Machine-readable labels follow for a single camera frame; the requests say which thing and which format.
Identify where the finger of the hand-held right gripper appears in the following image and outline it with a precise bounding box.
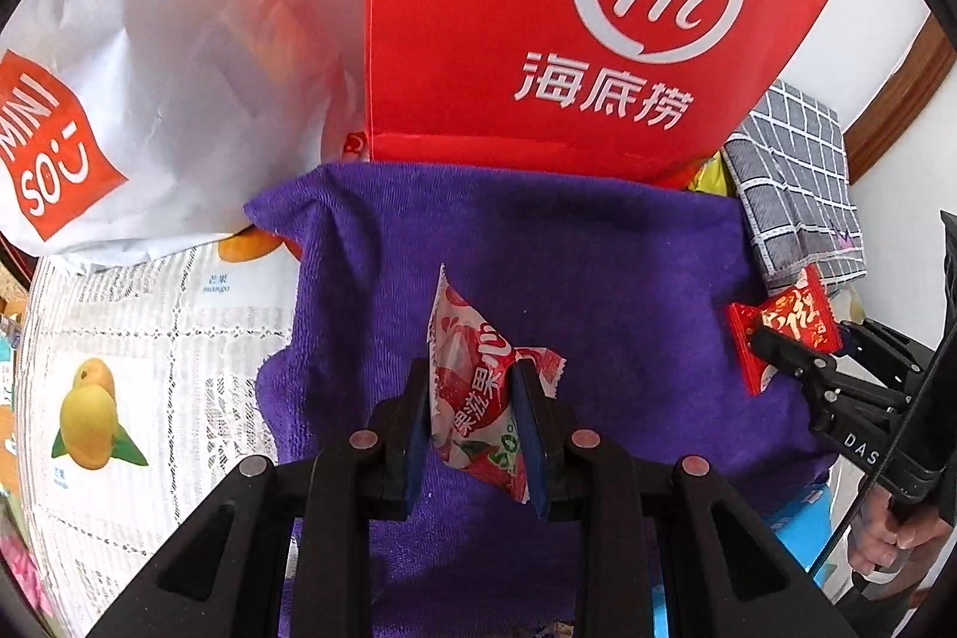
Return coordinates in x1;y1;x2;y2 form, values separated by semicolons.
841;318;935;389
749;325;909;419

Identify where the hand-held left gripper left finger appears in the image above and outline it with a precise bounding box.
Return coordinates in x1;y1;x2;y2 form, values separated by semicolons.
86;358;436;638

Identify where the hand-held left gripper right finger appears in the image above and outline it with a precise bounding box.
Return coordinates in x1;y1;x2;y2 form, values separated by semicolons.
510;363;861;638

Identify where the red gold candy packet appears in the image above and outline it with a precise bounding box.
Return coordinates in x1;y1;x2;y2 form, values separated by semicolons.
729;264;842;396

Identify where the red white snack packet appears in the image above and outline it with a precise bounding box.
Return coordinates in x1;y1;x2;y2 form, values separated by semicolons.
425;264;565;505

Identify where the person's right hand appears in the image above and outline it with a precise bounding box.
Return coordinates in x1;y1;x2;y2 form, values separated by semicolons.
848;484;954;583

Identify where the blue tissue pack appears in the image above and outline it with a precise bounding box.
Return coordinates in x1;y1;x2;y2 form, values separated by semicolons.
763;481;834;583

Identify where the grey checked cloth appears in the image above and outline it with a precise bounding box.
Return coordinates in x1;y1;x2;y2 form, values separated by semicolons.
721;77;868;299

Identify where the purple towel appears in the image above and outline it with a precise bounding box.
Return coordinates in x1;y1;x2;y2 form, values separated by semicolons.
243;160;837;638

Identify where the green yellow snack packet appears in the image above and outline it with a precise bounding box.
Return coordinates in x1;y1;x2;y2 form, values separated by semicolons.
662;154;734;198

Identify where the fruit print lace tablecloth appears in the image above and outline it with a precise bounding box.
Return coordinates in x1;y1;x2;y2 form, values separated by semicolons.
15;227;315;638

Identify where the white plastic bag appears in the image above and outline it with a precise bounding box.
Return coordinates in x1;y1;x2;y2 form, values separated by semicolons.
0;0;371;271

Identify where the red paper bag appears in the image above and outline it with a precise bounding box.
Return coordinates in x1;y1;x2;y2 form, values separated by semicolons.
362;0;864;187

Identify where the wooden door frame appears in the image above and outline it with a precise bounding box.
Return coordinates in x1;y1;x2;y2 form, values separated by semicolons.
845;14;957;187

